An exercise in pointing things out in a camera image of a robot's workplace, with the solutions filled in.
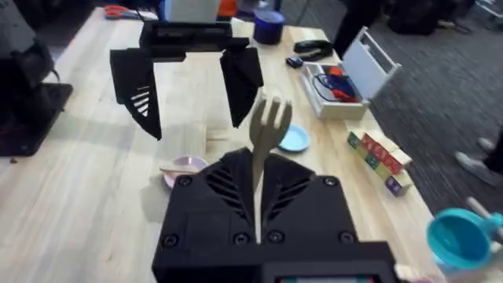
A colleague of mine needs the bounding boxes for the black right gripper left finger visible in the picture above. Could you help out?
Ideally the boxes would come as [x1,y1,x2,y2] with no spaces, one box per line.
[154,148,257,263]

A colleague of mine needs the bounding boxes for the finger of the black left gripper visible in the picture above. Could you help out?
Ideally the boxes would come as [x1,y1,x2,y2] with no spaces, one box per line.
[109,48,163,142]
[218,46,265,129]

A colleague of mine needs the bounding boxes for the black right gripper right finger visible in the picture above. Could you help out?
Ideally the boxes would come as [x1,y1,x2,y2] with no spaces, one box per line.
[261,156,359,244]

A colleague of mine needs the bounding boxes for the wooden fork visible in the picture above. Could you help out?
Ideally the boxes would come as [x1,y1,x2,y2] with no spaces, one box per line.
[248,89,294,245]

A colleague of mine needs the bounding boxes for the upright wrist plate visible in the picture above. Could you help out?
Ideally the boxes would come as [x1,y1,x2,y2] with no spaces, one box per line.
[158,0,222,24]

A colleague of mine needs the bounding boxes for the wooden utensil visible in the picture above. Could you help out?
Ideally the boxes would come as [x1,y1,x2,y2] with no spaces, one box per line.
[159,164,202,176]

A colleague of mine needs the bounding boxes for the pink plate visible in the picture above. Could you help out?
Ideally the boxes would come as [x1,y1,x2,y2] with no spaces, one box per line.
[161,156,210,190]

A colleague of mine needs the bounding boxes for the dark blue container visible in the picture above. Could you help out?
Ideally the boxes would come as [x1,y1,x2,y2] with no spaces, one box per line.
[252,9,286,46]

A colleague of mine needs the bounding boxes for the light blue plate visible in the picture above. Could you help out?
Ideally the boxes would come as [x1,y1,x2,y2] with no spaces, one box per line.
[277,123,312,153]

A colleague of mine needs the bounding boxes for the black stapler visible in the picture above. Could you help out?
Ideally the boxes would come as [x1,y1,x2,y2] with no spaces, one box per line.
[292,39,335,63]

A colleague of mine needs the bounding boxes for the colourful toy blocks heap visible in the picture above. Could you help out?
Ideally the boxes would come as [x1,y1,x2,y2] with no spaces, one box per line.
[346,128,414,197]

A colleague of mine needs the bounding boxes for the white open box with tools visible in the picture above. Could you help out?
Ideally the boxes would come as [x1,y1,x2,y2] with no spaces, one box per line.
[300,26,403,121]

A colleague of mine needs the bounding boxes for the teal cup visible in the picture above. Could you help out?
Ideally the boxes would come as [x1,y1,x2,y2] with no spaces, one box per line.
[426,208,503,273]

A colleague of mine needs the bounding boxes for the person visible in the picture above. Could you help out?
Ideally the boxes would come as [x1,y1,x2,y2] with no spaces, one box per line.
[454,127,503,188]

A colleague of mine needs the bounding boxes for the orange handled scissors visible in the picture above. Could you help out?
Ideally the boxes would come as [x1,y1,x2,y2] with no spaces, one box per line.
[103,4,143,21]

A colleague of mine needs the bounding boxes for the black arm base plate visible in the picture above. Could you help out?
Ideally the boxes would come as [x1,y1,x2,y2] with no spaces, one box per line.
[0,82,74,157]

